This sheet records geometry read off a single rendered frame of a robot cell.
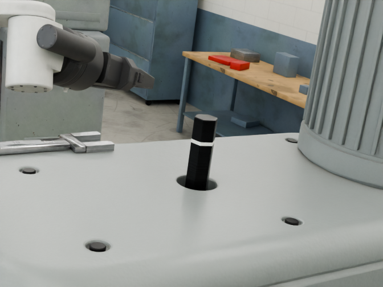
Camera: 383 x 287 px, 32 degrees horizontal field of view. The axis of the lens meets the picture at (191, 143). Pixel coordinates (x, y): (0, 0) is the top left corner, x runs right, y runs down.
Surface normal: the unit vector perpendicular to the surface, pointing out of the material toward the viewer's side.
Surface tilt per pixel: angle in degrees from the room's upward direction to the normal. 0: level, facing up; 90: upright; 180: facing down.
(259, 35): 90
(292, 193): 0
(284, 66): 90
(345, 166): 90
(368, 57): 90
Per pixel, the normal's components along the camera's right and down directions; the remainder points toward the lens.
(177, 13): 0.52, 0.33
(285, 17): -0.84, 0.06
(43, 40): -0.43, -0.10
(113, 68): 0.88, 0.16
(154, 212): 0.13, -0.94
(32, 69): 0.35, -0.09
